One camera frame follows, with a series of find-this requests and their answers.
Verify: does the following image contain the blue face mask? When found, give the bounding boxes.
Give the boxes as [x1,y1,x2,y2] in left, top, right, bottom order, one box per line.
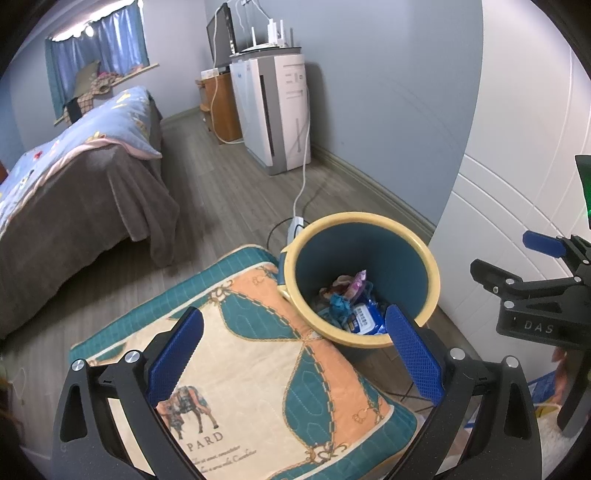
[329,295,354,330]

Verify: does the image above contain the thin white cable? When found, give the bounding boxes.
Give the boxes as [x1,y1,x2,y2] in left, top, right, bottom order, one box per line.
[11,367,31,404]

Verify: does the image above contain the white air purifier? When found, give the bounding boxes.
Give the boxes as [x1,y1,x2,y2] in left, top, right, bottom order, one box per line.
[229,47,312,176]

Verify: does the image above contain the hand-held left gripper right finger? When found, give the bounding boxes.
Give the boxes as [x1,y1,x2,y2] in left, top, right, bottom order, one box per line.
[384,304,543,480]

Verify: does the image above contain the blue curtain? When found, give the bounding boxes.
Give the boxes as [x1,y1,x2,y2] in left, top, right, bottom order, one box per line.
[44,0,151,121]

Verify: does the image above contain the person's right hand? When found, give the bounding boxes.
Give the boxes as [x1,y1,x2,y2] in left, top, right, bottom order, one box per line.
[552,348,569,402]

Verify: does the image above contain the black television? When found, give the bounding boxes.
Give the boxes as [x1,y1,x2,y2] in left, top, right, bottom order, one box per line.
[205,2,236,70]

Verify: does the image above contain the white fluffy rug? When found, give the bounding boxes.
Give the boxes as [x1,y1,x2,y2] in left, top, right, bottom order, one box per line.
[536,406,583,480]

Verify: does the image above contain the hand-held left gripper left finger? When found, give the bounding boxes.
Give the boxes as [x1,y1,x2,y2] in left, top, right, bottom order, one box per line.
[53,305,206,480]

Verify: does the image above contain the bed with grey bedspread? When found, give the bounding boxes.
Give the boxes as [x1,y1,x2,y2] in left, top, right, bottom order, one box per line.
[0,95,181,340]

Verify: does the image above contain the window sill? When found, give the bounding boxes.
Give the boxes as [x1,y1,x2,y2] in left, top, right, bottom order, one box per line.
[53,62,160,126]

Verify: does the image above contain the blue foil snack packet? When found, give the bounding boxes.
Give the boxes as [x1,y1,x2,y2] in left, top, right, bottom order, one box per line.
[344,300,393,335]

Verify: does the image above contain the white panelled door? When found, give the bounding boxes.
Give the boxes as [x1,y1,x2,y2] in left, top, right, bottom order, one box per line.
[427,0,591,416]

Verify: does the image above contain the pink wrapper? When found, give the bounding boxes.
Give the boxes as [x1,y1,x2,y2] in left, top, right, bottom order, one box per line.
[348,270,372,301]

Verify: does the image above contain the patterned teal orange cushion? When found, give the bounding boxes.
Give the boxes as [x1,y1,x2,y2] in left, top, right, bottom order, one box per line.
[69,244,419,480]

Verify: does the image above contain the white looped cable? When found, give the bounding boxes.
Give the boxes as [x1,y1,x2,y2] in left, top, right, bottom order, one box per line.
[210,82,244,145]

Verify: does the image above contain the blue white box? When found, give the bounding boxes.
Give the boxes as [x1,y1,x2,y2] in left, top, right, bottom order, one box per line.
[526,369,560,409]

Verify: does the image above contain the white router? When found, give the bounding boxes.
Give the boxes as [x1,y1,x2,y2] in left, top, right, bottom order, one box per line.
[240,16,296,52]

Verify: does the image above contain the wooden cabinet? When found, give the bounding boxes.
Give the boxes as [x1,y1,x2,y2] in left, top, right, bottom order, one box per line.
[196,71,243,144]

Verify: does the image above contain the teal bin with yellow rim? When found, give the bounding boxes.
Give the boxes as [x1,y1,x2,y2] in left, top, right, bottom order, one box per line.
[279,212,441,349]

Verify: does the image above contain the plaid clothes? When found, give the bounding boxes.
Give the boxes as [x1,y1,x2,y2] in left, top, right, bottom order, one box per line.
[76,69,134,112]

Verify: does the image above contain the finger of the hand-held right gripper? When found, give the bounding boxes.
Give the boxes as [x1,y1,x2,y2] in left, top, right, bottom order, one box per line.
[523,230,591,276]
[470,258,581,302]

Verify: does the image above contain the blue printed duvet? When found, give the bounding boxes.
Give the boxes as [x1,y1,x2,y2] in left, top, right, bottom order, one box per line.
[0,85,163,232]

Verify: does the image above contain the white power cable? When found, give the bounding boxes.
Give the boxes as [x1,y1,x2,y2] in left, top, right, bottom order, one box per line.
[292,85,309,219]

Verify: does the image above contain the beige pillow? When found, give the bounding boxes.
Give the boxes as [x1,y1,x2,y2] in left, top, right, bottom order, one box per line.
[74,60,102,95]

